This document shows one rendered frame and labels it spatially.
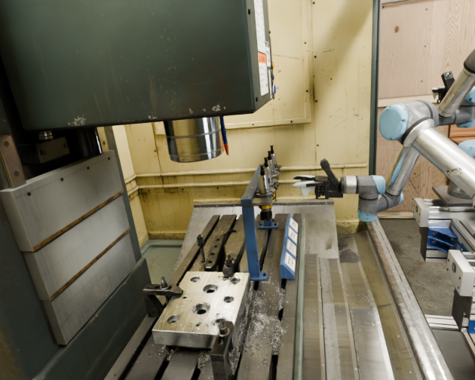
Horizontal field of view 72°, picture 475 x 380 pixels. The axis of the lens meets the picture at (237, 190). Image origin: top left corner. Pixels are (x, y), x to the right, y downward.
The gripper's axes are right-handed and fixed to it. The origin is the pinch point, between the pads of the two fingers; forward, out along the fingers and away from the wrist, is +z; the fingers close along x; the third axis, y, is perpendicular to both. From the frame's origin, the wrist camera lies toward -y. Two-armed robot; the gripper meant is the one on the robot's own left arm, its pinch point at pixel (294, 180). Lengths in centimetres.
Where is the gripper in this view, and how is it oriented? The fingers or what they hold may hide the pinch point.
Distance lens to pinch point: 139.7
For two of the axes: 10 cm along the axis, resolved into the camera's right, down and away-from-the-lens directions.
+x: 2.0, -3.4, 9.2
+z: -9.8, 0.0, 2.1
